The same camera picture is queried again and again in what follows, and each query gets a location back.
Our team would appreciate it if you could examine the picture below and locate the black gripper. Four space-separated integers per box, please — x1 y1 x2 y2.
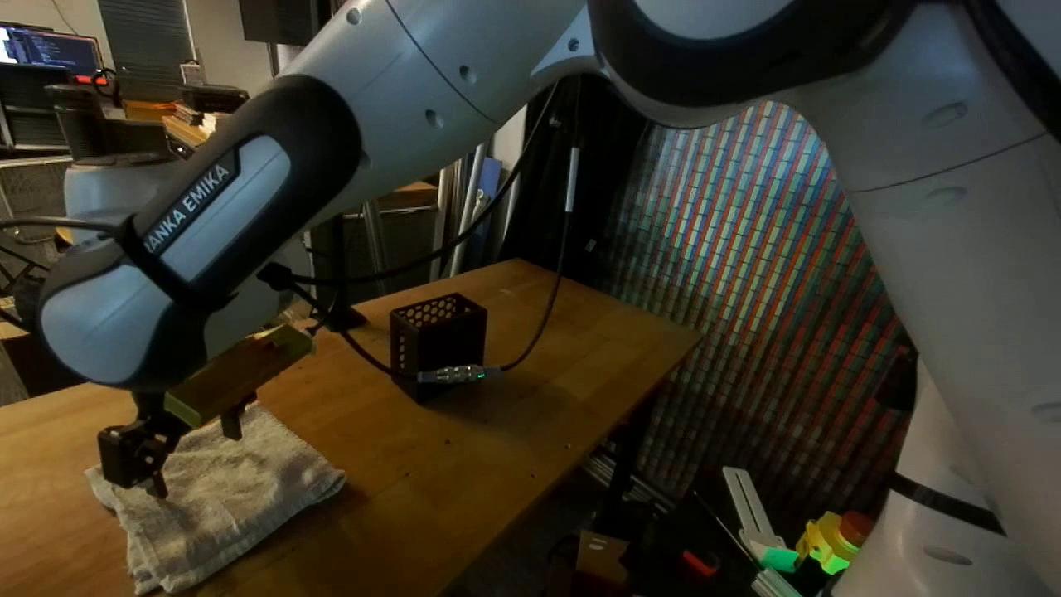
96 381 250 500

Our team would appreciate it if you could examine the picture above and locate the light grey cloth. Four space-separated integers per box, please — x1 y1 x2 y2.
82 400 349 597

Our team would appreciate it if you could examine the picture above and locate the black perforated box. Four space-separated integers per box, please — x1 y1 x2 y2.
387 290 489 404

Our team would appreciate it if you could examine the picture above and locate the black vertical stand pole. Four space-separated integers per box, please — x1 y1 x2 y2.
316 208 373 336

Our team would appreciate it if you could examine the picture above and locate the lit blue screen monitor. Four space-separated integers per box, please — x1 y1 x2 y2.
0 22 106 78

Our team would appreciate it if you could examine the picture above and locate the small red plastic piece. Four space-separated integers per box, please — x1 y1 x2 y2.
677 548 723 585

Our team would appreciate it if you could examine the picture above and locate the white plastic strip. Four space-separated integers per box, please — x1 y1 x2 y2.
720 463 781 556

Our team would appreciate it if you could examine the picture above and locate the shimmering mesh screen panel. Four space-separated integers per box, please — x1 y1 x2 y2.
591 97 920 524

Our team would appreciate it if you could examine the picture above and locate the green plastic block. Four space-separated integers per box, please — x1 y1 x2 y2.
754 539 803 578

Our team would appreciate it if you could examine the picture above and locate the yellow plastic block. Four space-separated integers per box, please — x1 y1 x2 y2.
794 514 860 571

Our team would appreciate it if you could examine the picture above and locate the olive wrist camera block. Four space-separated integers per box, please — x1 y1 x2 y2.
161 317 319 432

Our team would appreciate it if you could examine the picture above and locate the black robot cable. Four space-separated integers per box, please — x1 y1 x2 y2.
260 76 582 390

